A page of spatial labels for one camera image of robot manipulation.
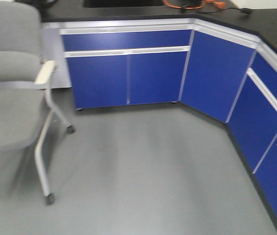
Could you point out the blue lab cabinet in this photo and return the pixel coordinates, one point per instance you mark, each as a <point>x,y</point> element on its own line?
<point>226,74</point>

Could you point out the grey office chair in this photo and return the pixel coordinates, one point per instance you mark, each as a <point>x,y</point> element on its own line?
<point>26,104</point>

